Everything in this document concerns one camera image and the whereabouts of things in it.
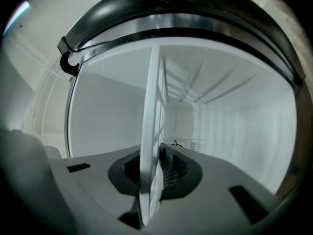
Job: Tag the white wire fridge shelf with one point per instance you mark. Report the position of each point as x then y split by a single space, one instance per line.
150 131

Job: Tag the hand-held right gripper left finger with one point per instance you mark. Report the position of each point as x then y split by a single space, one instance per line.
127 172

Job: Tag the white open-front cabinet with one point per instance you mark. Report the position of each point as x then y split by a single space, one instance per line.
110 111

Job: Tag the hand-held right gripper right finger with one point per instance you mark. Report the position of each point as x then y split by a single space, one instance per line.
181 175

